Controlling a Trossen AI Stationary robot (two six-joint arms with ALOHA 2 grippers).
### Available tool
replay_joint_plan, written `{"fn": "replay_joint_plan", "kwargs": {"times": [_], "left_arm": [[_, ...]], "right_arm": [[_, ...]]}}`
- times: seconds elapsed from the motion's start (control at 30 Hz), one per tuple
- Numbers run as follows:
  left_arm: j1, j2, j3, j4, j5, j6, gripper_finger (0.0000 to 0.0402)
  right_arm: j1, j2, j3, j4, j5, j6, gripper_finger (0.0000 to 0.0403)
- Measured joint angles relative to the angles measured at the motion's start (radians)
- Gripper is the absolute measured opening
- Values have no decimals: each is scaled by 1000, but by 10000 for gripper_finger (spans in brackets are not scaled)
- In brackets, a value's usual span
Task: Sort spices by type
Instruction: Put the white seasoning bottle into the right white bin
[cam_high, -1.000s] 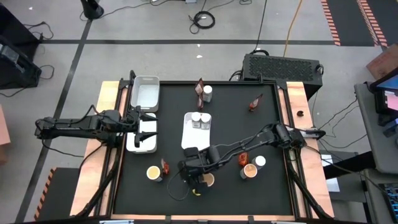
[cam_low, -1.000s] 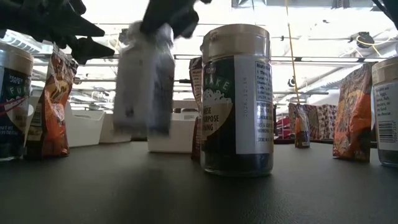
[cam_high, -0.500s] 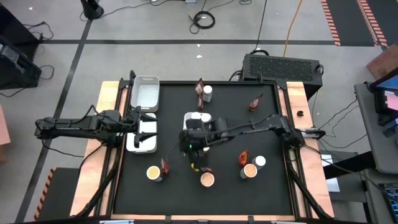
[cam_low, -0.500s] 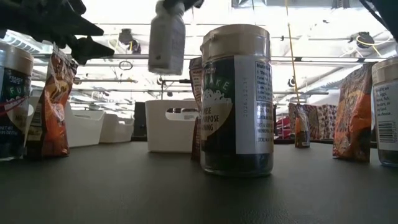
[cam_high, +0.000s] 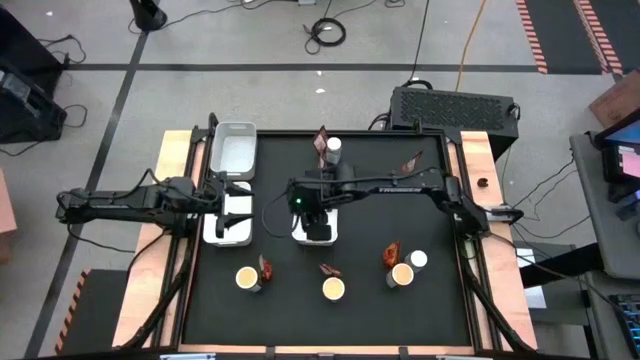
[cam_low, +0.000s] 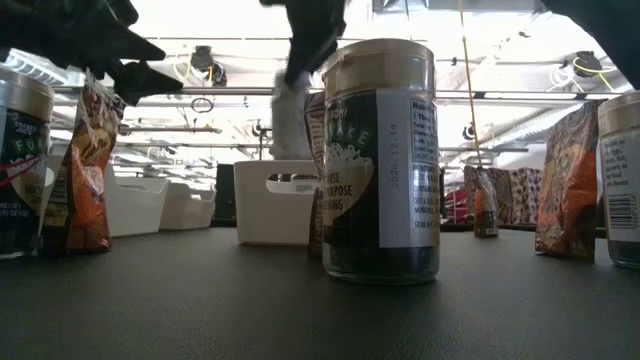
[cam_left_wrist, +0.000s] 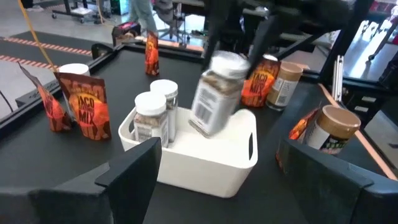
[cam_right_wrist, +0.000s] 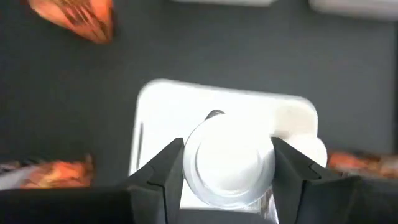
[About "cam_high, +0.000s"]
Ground grey desk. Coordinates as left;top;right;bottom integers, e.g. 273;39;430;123
568;130;640;281

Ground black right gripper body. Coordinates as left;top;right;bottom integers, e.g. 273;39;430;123
298;211;335;242

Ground black keyboard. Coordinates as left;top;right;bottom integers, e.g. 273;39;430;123
607;293;640;360

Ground coiled black cable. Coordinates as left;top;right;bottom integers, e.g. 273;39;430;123
302;16;348;56

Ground black round stand base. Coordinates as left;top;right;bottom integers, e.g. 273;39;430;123
128;0;169;33

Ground black perforated computer case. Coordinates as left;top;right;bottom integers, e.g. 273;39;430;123
388;85;521;161

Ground white plastic bin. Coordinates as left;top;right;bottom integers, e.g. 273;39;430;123
202;180;255;249
291;209;339;247
209;121;258;181

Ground brown cardboard box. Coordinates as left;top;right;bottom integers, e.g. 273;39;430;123
588;68;640;129

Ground grey black adapter box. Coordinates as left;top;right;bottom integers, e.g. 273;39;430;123
487;203;525;225

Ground black side table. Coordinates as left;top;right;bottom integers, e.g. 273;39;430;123
0;4;66;91

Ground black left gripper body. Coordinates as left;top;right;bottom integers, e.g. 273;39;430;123
213;172;227;240

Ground black equipment case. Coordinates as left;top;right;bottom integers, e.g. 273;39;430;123
0;58;69;146

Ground black aluminium table frame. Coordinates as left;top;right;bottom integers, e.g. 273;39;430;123
112;112;539;354

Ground black hanging cable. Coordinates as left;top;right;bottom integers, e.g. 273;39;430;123
405;0;432;86

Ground bagel seasoning jar white lid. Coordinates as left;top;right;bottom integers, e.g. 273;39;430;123
325;136;344;166
403;249;429;274

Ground yellow hanging cable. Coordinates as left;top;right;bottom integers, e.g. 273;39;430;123
453;0;489;93

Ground black computer monitor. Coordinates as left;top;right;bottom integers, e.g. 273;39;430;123
593;107;640;201

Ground black mat orange striped edge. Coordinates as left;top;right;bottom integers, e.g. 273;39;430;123
514;0;640;77
53;268;130;357

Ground wooden board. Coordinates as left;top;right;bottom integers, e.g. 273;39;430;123
0;168;19;266

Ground cup of tea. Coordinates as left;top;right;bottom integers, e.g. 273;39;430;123
322;276;347;303

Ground black desk beam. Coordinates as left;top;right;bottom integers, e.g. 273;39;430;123
519;242;604;290

